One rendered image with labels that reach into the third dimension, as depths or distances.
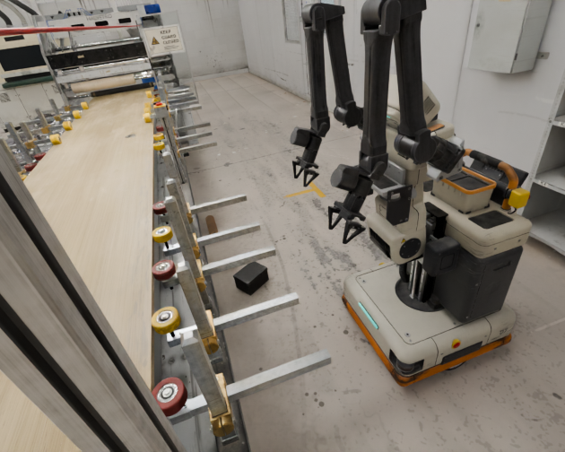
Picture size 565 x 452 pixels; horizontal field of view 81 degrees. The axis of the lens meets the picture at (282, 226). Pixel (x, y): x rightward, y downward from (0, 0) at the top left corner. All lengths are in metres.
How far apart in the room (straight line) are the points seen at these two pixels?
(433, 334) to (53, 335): 1.67
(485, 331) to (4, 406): 1.81
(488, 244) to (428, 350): 0.55
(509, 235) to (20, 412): 1.65
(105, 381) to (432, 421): 1.71
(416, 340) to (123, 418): 1.55
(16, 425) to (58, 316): 0.88
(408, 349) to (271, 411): 0.73
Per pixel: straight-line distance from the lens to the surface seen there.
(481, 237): 1.50
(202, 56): 11.68
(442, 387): 1.96
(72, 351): 0.21
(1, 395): 1.17
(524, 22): 3.02
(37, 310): 0.20
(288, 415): 1.82
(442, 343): 1.76
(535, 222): 2.99
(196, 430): 1.17
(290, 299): 1.12
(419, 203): 1.44
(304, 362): 0.96
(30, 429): 1.05
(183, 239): 1.14
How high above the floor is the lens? 1.63
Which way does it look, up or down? 33 degrees down
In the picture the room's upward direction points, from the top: 8 degrees counter-clockwise
